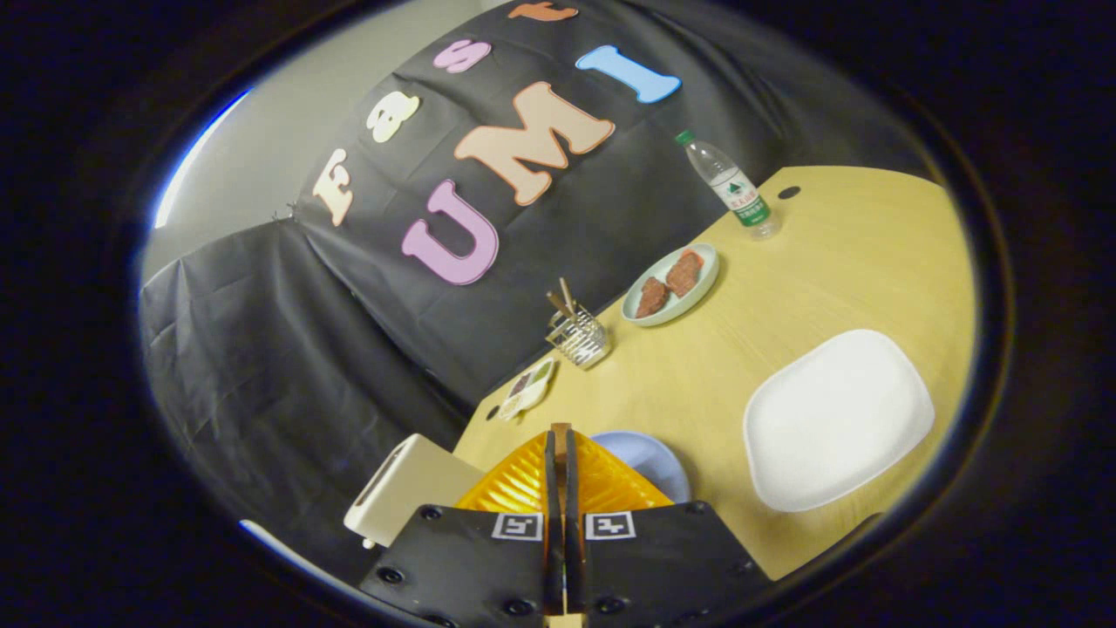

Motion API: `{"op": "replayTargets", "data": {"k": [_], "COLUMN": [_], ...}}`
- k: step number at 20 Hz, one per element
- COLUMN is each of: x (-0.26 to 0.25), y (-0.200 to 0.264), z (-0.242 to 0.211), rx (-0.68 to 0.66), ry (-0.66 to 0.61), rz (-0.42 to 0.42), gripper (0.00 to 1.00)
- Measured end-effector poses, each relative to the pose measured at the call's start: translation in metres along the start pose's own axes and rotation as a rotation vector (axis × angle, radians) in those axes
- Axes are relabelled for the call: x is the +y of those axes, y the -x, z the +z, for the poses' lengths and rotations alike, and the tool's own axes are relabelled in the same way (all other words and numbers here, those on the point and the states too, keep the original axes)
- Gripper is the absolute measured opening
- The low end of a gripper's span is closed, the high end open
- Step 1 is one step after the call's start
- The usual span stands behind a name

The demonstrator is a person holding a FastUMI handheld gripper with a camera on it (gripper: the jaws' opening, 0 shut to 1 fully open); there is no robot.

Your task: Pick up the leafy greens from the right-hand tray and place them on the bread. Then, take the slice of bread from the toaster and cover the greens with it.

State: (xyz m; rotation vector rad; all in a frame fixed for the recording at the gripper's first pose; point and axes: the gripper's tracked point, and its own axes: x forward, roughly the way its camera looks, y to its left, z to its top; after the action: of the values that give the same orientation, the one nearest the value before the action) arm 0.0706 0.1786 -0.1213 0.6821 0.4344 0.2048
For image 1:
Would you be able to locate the cream toaster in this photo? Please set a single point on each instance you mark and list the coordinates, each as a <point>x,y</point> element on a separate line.
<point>410,488</point>

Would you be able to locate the pale green round plate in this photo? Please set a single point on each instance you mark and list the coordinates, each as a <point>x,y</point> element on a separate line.
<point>702,288</point>

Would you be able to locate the clear water bottle green cap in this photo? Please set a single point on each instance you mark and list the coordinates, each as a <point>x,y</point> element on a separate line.
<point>728,183</point>

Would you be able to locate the white divided sauce dish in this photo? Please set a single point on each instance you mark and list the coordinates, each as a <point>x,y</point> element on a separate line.
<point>527,390</point>

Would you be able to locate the white square plate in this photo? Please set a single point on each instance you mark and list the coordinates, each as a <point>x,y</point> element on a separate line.
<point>837,419</point>

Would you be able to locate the brown meat patty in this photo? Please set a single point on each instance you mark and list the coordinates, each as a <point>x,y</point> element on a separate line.
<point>684,273</point>
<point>652,297</point>

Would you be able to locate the light blue round plate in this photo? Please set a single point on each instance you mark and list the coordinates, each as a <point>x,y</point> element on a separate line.
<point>654,462</point>

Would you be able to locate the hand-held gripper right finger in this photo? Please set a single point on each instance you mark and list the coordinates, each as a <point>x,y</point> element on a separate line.
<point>663,558</point>

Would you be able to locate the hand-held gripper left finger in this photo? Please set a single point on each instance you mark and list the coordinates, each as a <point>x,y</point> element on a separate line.
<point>471,558</point>

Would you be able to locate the wooden stick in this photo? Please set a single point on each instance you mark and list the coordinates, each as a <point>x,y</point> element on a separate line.
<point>568,294</point>
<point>557,303</point>

